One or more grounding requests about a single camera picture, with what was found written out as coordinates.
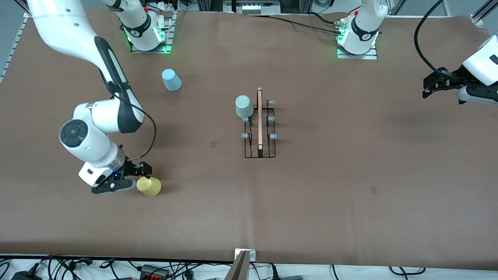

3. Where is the yellow plastic cup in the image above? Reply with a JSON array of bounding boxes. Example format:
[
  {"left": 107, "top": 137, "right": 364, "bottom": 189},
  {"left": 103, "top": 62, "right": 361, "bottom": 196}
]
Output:
[{"left": 137, "top": 177, "right": 161, "bottom": 196}]

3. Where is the pale green plastic cup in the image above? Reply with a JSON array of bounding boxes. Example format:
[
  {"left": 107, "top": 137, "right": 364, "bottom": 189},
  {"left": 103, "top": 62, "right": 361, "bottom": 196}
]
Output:
[{"left": 235, "top": 95, "right": 254, "bottom": 118}]

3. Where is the black wire cup holder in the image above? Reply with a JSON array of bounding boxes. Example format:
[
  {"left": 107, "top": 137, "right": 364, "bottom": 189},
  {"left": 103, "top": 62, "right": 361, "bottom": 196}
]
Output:
[{"left": 241, "top": 87, "right": 277, "bottom": 158}]

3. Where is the light blue plastic cup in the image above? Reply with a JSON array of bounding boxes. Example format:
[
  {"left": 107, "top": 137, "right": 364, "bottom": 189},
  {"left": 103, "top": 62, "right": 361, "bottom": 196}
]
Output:
[{"left": 162, "top": 69, "right": 182, "bottom": 91}]

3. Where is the aluminium corner profile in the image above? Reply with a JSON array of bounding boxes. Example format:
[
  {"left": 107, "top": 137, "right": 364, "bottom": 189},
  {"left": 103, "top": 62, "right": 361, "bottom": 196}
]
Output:
[
  {"left": 16, "top": 0, "right": 35, "bottom": 18},
  {"left": 470, "top": 0, "right": 498, "bottom": 27}
]

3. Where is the black orange connector box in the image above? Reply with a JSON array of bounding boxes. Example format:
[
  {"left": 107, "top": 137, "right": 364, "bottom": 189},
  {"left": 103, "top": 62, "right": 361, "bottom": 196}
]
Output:
[{"left": 140, "top": 264, "right": 168, "bottom": 279}]

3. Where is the brown table cover sheet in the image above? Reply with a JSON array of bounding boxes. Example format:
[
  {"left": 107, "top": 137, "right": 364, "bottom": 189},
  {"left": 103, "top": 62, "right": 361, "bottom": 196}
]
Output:
[{"left": 0, "top": 8, "right": 498, "bottom": 271}]

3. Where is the white power strip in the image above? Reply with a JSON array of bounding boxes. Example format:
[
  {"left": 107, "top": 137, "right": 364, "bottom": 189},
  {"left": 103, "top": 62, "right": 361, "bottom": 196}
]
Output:
[{"left": 233, "top": 0, "right": 281, "bottom": 14}]

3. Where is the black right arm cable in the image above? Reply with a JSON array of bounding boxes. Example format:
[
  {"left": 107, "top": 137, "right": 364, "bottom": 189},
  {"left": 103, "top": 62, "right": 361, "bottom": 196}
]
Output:
[{"left": 103, "top": 74, "right": 158, "bottom": 161}]

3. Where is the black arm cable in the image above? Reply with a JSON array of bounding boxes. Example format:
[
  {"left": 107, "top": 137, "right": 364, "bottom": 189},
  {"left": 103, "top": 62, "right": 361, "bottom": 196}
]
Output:
[
  {"left": 414, "top": 0, "right": 447, "bottom": 76},
  {"left": 103, "top": 74, "right": 158, "bottom": 161}
]

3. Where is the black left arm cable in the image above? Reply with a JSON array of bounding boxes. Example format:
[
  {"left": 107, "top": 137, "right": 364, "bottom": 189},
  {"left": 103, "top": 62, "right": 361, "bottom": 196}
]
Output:
[{"left": 414, "top": 0, "right": 447, "bottom": 76}]

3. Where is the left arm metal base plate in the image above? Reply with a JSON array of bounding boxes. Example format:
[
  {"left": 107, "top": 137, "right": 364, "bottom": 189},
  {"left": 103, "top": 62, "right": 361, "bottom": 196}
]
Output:
[{"left": 337, "top": 44, "right": 378, "bottom": 60}]

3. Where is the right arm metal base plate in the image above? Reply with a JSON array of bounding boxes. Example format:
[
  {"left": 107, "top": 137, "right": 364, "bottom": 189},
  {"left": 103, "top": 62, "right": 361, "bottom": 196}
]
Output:
[{"left": 130, "top": 12, "right": 174, "bottom": 54}]

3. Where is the grey aluminium profile post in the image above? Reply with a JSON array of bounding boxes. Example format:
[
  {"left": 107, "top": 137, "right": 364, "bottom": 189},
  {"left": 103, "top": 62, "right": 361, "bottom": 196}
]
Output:
[{"left": 225, "top": 251, "right": 250, "bottom": 280}]

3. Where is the black tabletop cable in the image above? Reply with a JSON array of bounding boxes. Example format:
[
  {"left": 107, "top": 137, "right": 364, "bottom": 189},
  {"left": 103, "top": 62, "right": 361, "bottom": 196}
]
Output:
[{"left": 268, "top": 15, "right": 343, "bottom": 35}]

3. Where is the aluminium table edge rail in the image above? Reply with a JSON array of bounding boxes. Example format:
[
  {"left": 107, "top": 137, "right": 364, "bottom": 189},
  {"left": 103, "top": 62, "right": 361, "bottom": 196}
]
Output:
[{"left": 0, "top": 17, "right": 30, "bottom": 83}]

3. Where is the black looped floor cable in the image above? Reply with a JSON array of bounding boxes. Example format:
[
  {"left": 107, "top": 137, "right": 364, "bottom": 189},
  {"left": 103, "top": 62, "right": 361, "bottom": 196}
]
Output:
[{"left": 389, "top": 266, "right": 425, "bottom": 276}]

